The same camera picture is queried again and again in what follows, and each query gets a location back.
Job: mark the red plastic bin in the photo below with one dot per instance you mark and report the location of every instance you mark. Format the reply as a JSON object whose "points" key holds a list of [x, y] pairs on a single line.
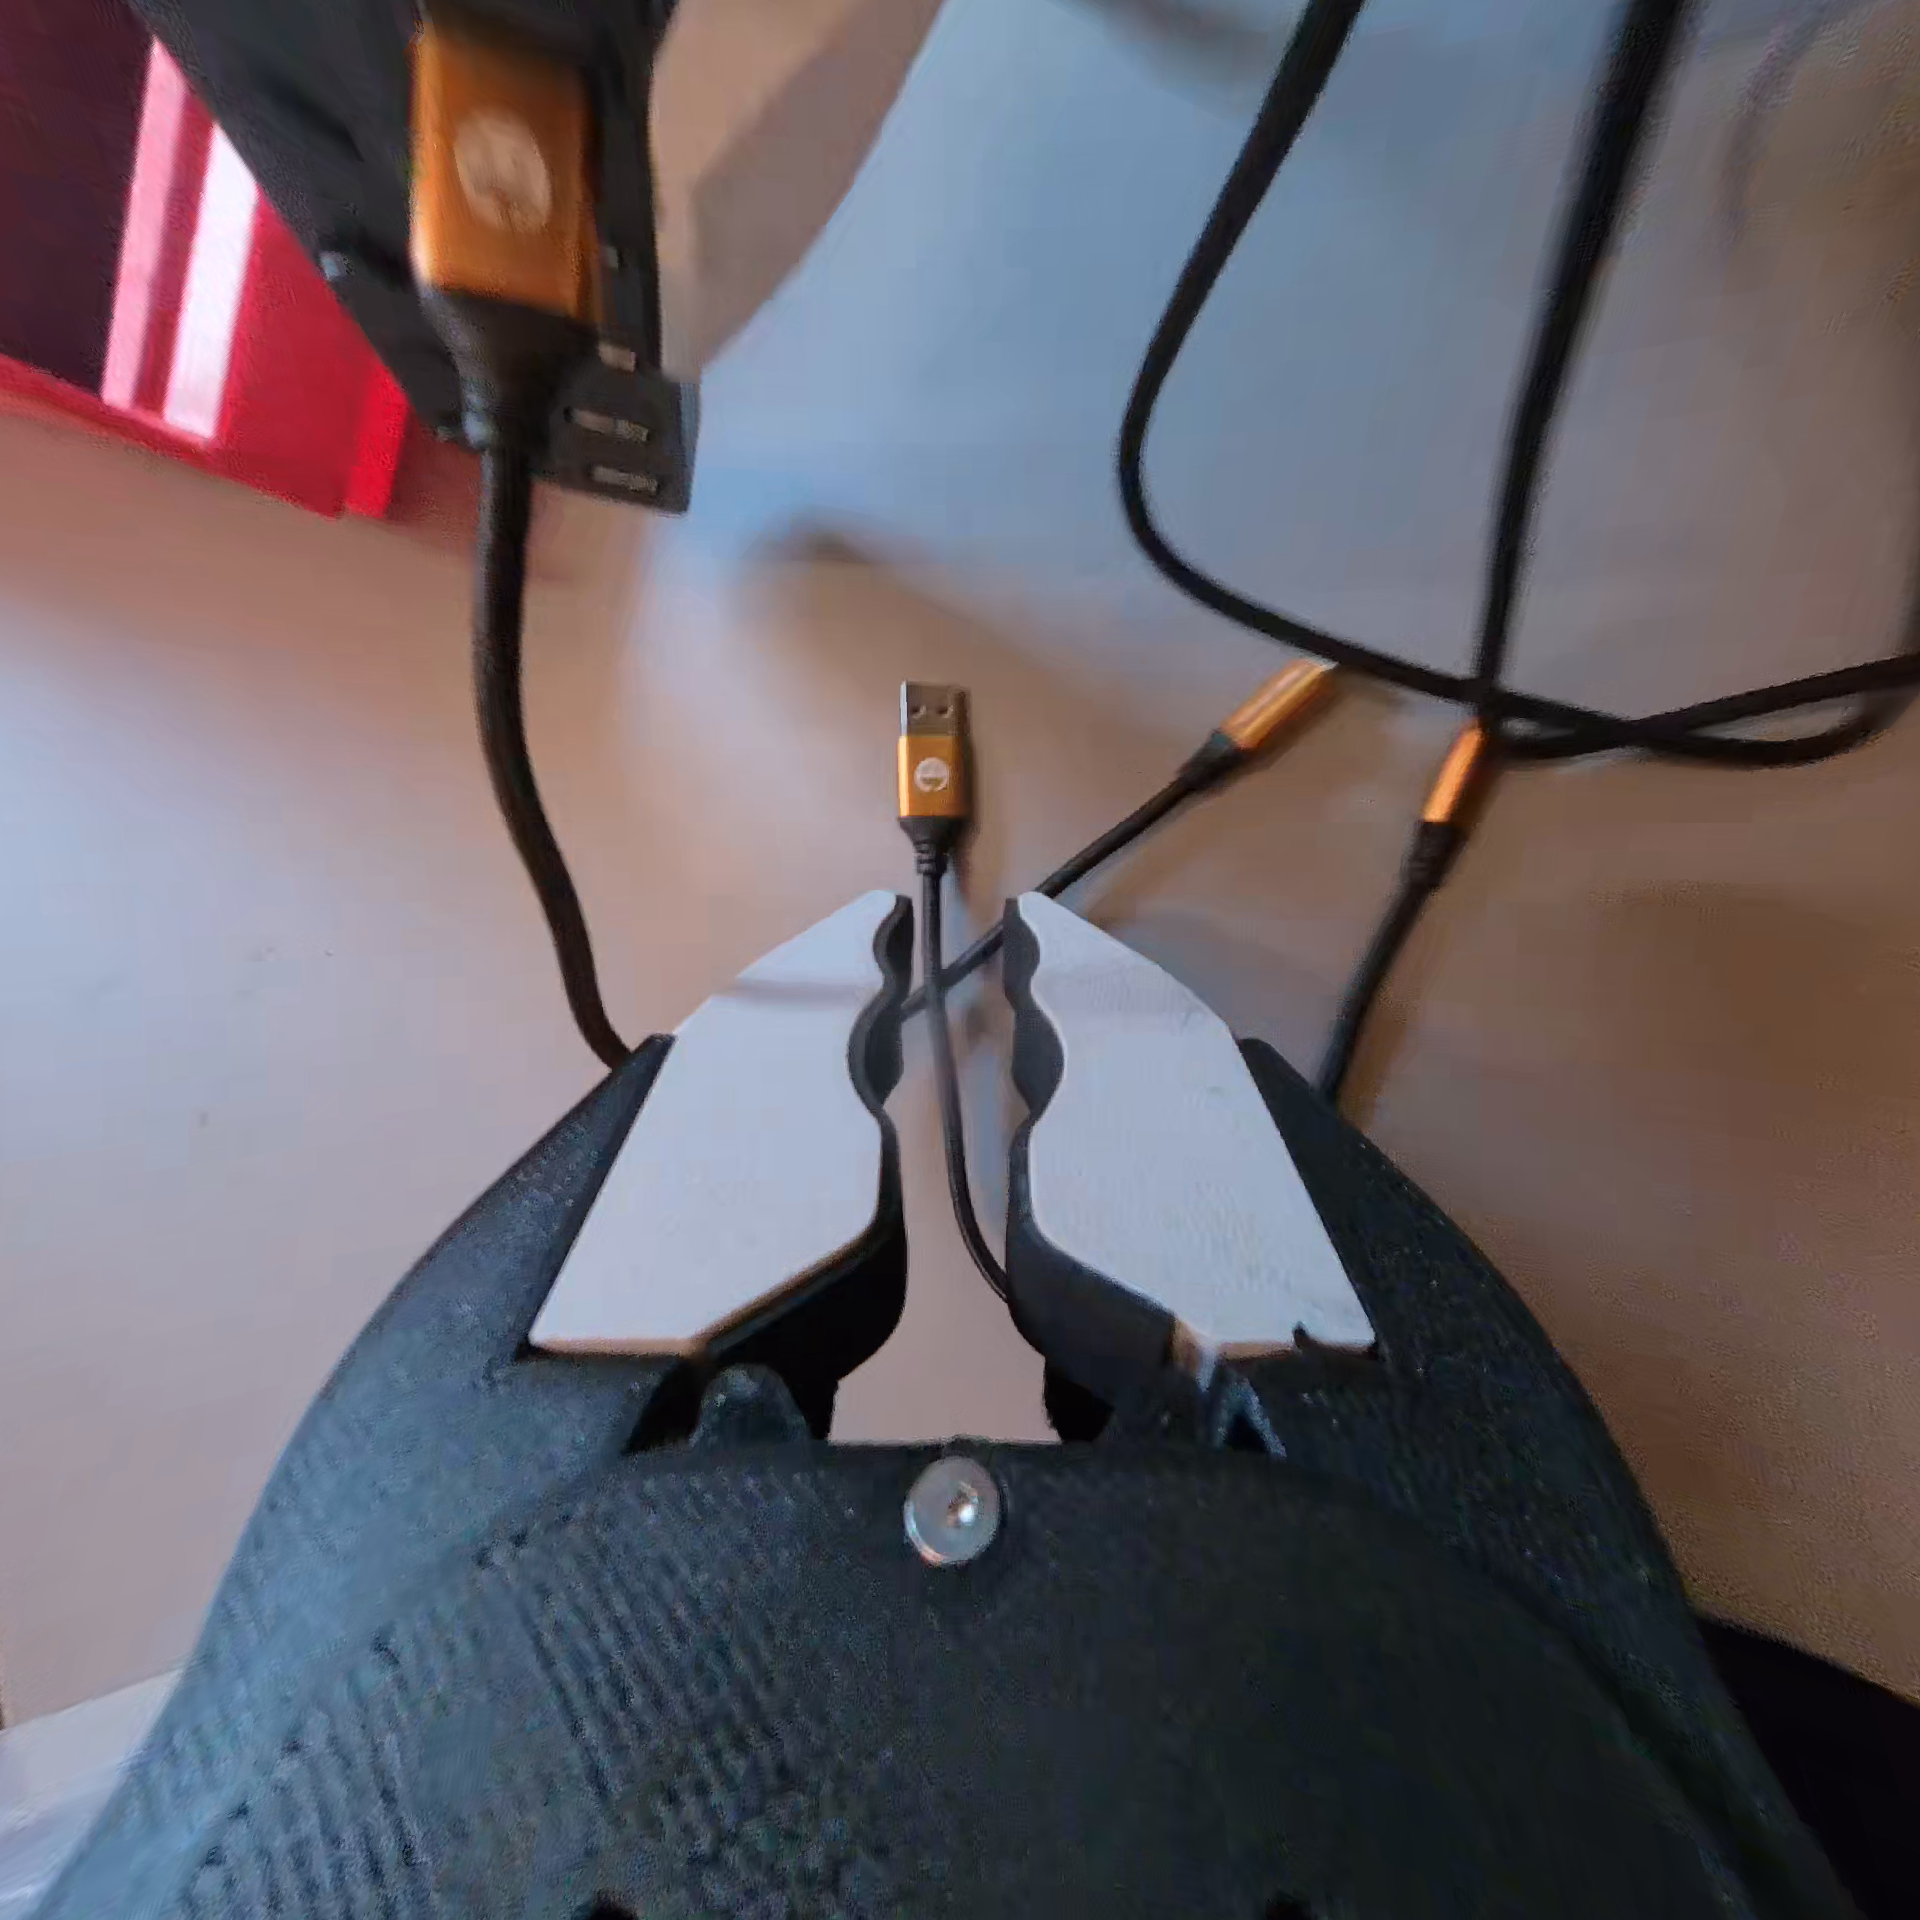
{"points": [[300, 375]]}

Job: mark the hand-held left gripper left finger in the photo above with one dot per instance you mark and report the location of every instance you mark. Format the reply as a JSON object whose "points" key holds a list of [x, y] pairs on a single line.
{"points": [[736, 1187]]}

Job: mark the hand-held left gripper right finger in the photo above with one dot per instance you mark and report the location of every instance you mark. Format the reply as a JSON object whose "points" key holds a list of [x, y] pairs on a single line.
{"points": [[1169, 1187]]}

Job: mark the long black usb hub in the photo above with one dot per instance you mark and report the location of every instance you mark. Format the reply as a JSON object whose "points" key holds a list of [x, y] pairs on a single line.
{"points": [[300, 150]]}

